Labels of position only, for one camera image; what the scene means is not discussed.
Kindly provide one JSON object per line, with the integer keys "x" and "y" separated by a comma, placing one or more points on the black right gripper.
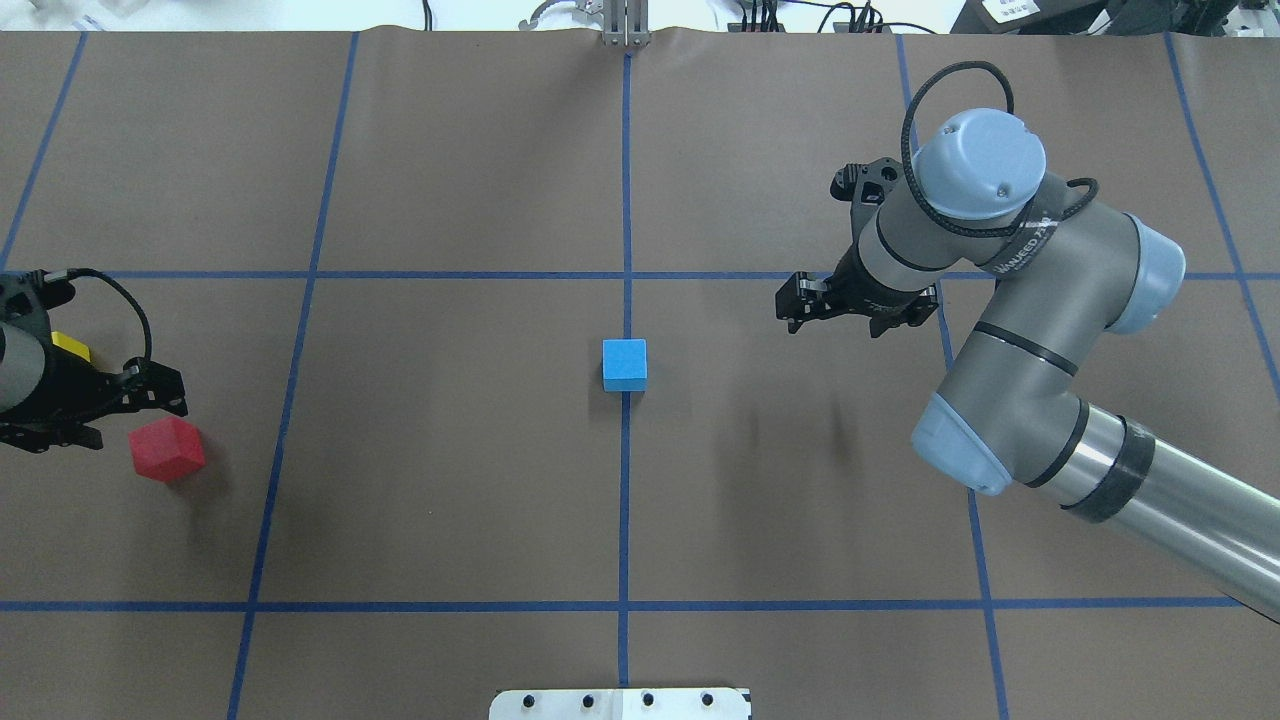
{"x": 868, "y": 299}

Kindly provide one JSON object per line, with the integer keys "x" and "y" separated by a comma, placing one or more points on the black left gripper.
{"x": 57, "y": 385}

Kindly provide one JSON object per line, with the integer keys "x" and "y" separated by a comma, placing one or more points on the red cube block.
{"x": 166, "y": 450}

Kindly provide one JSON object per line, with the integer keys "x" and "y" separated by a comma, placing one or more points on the blue cube block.
{"x": 625, "y": 365}

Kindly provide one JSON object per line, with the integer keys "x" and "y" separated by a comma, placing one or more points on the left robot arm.
{"x": 50, "y": 396}

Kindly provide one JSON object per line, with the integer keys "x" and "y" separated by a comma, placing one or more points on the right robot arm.
{"x": 1067, "y": 270}

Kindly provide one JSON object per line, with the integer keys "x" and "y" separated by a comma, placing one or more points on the yellow cube block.
{"x": 71, "y": 345}

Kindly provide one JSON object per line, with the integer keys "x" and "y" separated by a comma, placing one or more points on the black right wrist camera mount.
{"x": 864, "y": 187}

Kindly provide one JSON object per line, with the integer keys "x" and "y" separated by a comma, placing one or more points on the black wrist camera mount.
{"x": 28, "y": 297}
{"x": 864, "y": 187}

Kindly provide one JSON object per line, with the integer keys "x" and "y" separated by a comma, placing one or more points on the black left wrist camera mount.
{"x": 28, "y": 297}

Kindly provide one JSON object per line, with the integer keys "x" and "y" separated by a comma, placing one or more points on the metal post bracket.
{"x": 619, "y": 25}

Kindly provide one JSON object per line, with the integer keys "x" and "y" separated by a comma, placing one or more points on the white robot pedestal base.
{"x": 623, "y": 703}

